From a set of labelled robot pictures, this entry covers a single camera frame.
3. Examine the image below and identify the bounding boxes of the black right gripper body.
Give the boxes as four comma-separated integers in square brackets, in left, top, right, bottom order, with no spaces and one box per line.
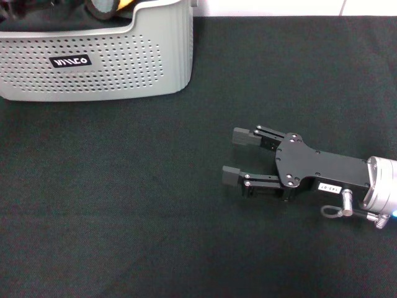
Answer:
[274,132,370,209]

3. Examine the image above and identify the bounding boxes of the yellow grey towel black edge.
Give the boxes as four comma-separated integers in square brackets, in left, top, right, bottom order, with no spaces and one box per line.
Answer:
[83,0,136,22]

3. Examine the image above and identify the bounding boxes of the grey perforated plastic storage box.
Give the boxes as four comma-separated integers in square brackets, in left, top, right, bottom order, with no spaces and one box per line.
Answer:
[0,0,199,102]

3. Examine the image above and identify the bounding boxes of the black cloth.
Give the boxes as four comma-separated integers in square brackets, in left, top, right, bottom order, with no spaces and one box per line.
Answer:
[0,0,133,32]

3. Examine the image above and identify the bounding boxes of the right gripper cable with plug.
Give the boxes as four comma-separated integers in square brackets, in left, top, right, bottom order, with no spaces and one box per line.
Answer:
[320,188,392,230]

